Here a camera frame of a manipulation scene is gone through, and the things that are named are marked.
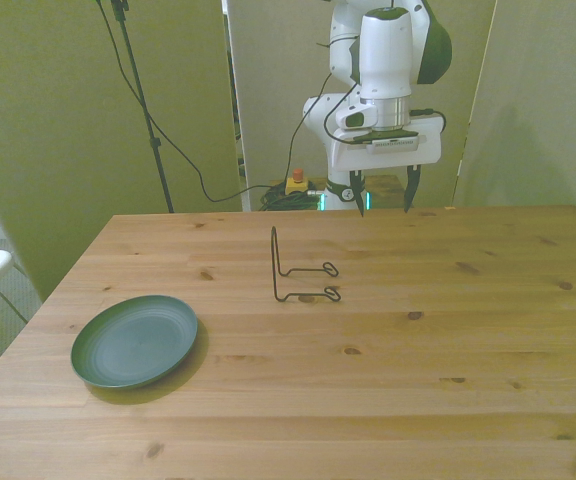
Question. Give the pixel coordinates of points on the yellow emergency stop box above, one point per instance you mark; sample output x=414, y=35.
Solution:
x=295, y=187

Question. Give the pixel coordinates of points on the dark green round plate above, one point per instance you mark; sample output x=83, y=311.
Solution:
x=133, y=345

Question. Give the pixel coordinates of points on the black tripod pole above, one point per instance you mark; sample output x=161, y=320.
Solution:
x=155, y=142

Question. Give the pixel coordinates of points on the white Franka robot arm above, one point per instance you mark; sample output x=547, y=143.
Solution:
x=385, y=50

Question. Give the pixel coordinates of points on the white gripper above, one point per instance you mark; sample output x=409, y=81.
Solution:
x=398, y=159

